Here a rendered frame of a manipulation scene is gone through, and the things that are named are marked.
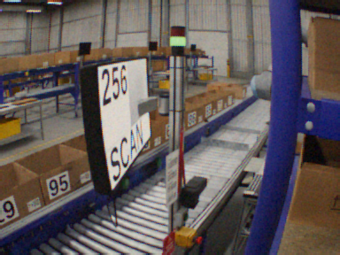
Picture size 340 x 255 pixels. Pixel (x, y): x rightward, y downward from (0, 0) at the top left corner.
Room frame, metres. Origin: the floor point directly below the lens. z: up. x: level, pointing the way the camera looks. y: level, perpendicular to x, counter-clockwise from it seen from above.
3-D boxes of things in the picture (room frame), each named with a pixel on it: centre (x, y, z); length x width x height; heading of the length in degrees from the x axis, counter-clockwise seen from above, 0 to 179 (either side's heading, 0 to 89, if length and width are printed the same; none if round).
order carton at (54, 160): (1.28, 0.64, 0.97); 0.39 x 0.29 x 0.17; 152
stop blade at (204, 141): (2.41, -0.48, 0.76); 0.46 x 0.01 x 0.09; 62
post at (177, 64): (0.97, -0.03, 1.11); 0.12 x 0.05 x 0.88; 152
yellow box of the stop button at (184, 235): (0.98, -0.10, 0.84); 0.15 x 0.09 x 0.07; 152
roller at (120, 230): (1.12, 0.21, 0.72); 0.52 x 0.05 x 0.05; 62
